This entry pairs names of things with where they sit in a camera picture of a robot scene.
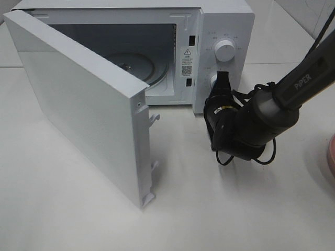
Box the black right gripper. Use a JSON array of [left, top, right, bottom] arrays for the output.
[[204, 71, 237, 131]]

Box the white microwave door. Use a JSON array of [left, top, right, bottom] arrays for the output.
[[4, 10, 160, 208]]

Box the pink round plate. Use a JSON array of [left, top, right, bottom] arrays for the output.
[[327, 135, 335, 177]]

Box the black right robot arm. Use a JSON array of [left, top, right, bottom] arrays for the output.
[[204, 32, 334, 161]]

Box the lower white timer knob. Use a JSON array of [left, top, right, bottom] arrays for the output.
[[209, 73, 217, 89]]

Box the upper white power knob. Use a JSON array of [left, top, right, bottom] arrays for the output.
[[214, 39, 236, 62]]

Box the white microwave oven body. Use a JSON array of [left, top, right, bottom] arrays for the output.
[[10, 1, 254, 113]]

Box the glass microwave turntable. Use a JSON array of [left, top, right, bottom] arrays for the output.
[[106, 52, 169, 86]]

